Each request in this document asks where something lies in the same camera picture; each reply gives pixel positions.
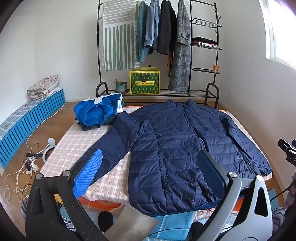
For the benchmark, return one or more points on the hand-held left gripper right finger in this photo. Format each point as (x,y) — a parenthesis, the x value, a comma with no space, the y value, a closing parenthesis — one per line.
(212,172)

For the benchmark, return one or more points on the blue and white jacket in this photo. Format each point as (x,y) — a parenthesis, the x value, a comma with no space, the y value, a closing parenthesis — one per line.
(97,111)

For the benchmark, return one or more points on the person's right forearm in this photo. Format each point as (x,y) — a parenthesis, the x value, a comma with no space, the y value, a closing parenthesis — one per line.
(291,185)

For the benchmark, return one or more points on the orange brown scarf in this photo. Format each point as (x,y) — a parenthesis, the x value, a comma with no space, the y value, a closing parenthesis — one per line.
(170,63)

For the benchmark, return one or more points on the black metal clothes rack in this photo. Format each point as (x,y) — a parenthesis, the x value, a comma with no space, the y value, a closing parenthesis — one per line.
(212,84)

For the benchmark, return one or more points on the denim jacket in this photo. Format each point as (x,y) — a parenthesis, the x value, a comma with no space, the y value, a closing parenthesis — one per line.
(152,25)

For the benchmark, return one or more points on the window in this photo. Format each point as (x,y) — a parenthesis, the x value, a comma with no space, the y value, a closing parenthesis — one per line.
(284,27)

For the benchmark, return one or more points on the small potted plant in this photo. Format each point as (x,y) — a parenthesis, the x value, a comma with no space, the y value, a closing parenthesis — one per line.
(121,87)

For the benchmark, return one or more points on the white pink bag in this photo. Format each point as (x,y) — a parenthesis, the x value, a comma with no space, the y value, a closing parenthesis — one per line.
(208,45)

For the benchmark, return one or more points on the navy puffer jacket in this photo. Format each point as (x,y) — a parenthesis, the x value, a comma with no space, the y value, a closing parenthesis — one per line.
(166,150)

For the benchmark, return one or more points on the light blue padded mat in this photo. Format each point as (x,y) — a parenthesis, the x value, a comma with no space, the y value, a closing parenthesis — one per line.
(171,223)

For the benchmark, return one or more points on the folded black clothes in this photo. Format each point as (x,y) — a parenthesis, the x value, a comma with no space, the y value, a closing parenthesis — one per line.
(204,39)

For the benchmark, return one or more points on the pink checked blanket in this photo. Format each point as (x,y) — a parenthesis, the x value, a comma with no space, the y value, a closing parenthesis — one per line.
(76,143)

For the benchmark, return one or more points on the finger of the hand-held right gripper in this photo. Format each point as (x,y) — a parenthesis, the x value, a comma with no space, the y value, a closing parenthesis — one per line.
(283,144)

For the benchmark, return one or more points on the black round object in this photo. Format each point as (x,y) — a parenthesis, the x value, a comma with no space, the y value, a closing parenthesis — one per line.
(106,220)

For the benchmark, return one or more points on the floral folded quilt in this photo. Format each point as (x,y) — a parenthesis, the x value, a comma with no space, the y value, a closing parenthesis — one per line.
(42,87)

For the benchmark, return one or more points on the dark teal garment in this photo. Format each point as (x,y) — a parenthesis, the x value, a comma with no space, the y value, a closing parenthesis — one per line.
(92,127)

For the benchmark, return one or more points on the grey plaid coat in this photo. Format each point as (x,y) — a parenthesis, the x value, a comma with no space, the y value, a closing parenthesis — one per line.
(181,58)

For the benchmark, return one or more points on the yellow green patterned box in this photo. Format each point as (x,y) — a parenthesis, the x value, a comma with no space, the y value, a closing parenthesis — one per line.
(144,81)

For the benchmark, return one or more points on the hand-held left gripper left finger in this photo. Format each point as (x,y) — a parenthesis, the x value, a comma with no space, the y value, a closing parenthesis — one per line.
(92,169)

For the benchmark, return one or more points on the blue slatted plastic panel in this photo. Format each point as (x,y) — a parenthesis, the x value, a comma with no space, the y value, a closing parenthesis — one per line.
(30,122)

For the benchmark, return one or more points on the grey sheet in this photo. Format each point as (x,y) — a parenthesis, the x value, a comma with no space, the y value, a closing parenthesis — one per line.
(131,220)

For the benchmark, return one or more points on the green striped white cloth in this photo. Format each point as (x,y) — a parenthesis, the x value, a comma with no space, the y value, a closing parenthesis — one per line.
(118,41)

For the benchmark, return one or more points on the brown teddy bear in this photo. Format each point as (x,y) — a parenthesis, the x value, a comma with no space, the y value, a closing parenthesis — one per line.
(216,69)

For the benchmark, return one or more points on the black coat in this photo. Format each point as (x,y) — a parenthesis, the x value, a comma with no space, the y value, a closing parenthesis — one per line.
(167,27)

